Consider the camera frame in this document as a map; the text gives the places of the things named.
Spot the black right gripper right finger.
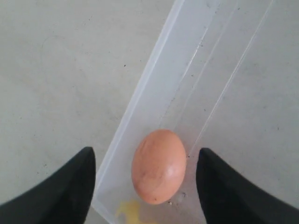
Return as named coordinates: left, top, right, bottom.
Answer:
left=196, top=148, right=299, bottom=224

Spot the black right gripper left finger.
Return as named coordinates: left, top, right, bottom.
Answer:
left=0, top=147, right=96, bottom=224

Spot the yellow plastic egg tray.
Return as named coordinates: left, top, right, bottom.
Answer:
left=115, top=201, right=145, bottom=224

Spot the brown egg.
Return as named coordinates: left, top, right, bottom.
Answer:
left=131, top=129, right=187, bottom=204

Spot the clear plastic container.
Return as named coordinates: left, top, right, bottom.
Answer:
left=92, top=0, right=299, bottom=224

